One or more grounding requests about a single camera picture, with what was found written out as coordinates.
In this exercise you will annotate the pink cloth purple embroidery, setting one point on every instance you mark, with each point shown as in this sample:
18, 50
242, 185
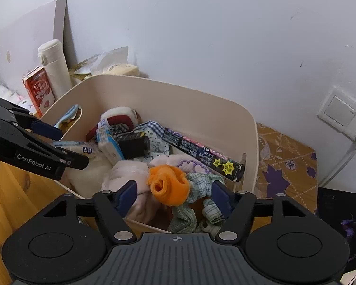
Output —
190, 164

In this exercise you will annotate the small blue white packet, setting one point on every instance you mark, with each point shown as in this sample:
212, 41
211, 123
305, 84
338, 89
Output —
111, 150

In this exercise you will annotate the blue floral white cloth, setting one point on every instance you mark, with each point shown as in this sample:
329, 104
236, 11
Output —
154, 142

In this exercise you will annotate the wooden desktop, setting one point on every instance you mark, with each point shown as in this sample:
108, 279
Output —
17, 207

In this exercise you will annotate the white leaning board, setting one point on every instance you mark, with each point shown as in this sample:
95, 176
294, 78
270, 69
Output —
26, 29

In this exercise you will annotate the pink fluffy towel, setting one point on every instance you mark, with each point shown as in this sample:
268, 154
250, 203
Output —
127, 175

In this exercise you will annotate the white thermos bottle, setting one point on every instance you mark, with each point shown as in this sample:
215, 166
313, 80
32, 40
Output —
55, 71

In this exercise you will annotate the black glossy board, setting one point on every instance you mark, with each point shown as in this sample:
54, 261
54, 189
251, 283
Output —
335, 210

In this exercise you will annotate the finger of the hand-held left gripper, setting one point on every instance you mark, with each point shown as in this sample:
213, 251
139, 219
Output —
68, 158
47, 130

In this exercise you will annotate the long dark printed box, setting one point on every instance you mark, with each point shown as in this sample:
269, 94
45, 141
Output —
195, 150

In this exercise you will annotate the beige plastic storage bin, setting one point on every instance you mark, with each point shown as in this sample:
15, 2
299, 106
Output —
195, 107

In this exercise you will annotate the white red cat plush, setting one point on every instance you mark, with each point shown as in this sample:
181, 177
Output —
118, 118

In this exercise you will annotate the green checked scrunchie cloth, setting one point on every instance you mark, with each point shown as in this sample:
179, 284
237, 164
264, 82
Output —
184, 216

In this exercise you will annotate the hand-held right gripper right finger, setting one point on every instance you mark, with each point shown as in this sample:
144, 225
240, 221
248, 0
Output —
222, 197

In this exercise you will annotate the white printed paper rolls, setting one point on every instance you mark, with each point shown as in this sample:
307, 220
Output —
9, 95

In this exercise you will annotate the white wall switch socket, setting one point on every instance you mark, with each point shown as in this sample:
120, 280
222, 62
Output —
338, 109

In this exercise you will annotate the yellowish soft tissue pack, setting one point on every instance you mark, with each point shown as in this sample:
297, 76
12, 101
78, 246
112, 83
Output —
124, 69

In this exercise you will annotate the white fluffy cloth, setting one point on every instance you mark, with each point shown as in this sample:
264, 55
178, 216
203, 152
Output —
86, 178

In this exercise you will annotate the brown purple-flowered cloth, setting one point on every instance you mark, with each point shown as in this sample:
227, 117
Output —
284, 166

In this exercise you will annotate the orange sock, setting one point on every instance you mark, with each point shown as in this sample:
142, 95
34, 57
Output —
169, 184

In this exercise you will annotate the red drink carton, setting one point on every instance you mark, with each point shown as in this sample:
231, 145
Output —
40, 92

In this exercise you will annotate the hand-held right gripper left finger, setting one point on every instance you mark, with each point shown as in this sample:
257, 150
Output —
127, 194

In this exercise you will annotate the brown tissue pack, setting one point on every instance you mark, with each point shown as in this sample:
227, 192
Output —
89, 65

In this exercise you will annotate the black power adapter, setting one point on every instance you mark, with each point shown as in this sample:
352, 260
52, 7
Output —
133, 147

